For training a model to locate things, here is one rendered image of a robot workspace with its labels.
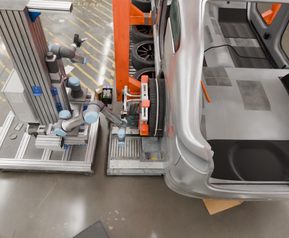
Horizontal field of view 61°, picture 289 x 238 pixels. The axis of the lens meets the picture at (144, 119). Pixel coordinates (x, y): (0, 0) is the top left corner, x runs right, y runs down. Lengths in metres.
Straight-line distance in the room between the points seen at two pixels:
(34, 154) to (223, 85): 2.45
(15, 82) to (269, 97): 2.71
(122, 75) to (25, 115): 1.16
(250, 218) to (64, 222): 2.18
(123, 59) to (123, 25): 0.42
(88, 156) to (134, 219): 0.95
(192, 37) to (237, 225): 2.22
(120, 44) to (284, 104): 1.92
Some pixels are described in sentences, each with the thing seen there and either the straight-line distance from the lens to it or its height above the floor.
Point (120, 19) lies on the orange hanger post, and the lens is 2.59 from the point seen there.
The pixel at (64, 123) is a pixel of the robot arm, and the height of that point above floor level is 1.07.
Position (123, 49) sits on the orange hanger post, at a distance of 2.78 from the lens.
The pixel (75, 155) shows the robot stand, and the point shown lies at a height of 0.21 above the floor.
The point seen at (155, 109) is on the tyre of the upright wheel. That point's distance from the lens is 2.50.
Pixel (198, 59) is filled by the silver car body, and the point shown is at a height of 1.80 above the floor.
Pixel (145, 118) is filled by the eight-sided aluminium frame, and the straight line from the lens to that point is 2.56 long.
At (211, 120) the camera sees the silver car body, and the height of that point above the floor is 0.97.
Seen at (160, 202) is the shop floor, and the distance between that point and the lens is 3.17.
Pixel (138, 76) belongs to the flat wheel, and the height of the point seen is 0.50.
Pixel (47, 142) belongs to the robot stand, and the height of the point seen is 0.73.
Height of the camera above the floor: 2.96
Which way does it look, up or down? 51 degrees down
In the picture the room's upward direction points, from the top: 5 degrees clockwise
